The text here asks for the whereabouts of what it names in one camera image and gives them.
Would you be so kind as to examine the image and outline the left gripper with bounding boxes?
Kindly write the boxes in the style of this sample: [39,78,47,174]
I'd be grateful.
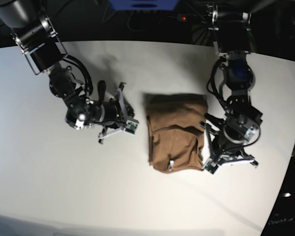
[200,113,259,167]

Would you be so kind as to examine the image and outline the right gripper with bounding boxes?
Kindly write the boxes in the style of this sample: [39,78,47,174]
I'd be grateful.
[65,80,136,144]

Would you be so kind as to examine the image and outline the brown T-shirt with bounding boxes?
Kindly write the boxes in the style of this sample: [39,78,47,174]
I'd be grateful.
[144,93,208,174]

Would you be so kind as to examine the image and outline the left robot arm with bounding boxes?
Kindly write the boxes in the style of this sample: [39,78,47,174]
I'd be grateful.
[200,0,263,174]

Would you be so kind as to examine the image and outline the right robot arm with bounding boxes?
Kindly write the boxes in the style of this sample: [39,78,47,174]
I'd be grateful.
[0,0,139,144]

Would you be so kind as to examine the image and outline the blue box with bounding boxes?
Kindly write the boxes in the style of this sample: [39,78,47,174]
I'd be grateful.
[109,0,179,11]

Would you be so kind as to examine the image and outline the black power strip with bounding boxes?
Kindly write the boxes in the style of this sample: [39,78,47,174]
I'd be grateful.
[176,14,208,25]

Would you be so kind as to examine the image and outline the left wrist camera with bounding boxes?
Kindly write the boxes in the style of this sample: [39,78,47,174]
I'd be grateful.
[203,159,219,175]

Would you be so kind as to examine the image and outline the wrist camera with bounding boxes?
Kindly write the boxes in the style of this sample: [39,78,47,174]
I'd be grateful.
[203,159,219,175]
[124,119,139,135]

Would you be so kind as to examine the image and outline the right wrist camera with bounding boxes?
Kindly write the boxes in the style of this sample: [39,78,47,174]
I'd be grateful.
[124,119,139,135]

